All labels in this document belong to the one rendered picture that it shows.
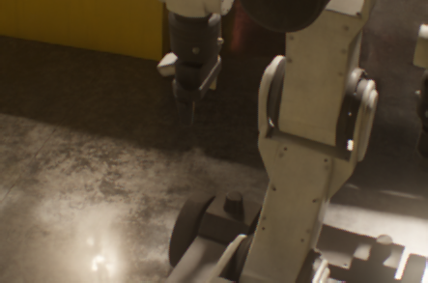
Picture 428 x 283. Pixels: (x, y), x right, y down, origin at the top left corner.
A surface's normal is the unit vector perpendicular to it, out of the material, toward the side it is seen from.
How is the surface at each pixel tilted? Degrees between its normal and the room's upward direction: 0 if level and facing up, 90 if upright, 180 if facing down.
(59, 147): 0
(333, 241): 0
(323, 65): 100
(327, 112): 86
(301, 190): 60
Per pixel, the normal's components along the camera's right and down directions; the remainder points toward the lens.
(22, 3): -0.25, 0.51
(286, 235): -0.32, 0.00
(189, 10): -0.40, 0.64
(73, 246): 0.05, -0.84
